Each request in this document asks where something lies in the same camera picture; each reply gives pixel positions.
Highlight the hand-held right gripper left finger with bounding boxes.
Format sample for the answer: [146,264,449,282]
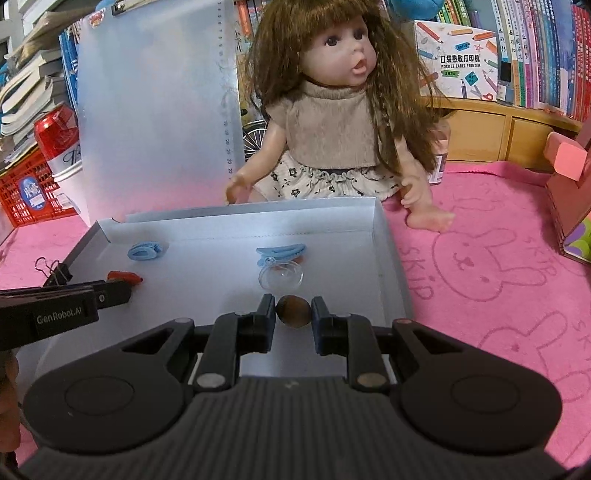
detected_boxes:
[115,293,278,394]

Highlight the translucent plastic sheet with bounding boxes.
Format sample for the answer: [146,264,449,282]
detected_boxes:
[74,0,245,227]

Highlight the small bottle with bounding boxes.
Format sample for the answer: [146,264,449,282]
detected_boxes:
[427,122,451,186]

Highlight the pink rabbit print towel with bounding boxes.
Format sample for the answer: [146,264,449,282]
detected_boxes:
[0,159,591,467]

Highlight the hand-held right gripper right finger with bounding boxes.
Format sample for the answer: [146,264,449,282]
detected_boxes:
[311,295,469,393]

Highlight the pink cardboard phone stand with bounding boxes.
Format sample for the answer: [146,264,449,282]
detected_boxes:
[544,131,591,264]

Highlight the clear plastic dome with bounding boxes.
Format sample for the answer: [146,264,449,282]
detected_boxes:
[259,262,305,292]

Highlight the blue plush toy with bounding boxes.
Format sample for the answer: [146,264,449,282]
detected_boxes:
[388,0,444,23]

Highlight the long-haired doll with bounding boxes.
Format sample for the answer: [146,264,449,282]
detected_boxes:
[225,0,455,232]

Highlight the red drink can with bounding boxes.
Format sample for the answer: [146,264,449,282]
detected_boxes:
[34,104,81,174]

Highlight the blue alligator hair clip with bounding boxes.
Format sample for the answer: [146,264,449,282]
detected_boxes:
[255,244,308,268]

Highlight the stack of lying books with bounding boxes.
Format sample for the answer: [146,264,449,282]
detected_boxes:
[0,0,79,162]

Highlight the silver cardboard box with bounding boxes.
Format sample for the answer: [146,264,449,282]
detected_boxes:
[16,197,413,384]

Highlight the wooden drawer shelf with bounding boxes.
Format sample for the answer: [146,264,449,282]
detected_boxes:
[429,95,585,162]

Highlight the black binder clip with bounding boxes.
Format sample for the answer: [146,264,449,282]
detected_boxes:
[34,257,74,287]

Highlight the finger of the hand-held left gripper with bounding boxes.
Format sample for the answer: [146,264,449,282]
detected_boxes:
[0,279,132,310]

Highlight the row of upright books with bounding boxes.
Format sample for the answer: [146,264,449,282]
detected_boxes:
[233,0,591,123]

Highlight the brown acorn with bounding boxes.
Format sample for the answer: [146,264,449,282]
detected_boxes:
[276,295,311,329]

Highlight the red plastic basket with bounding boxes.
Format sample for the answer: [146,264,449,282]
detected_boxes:
[0,148,79,229]

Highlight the person's left hand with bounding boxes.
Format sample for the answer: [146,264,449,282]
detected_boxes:
[0,353,20,455]

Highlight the white paper cup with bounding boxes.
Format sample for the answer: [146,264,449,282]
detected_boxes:
[51,161,90,220]

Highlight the white box with pencil print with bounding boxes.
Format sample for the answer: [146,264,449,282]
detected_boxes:
[413,19,502,102]

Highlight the blue oval hair clip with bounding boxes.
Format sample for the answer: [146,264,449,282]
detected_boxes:
[127,240,166,262]

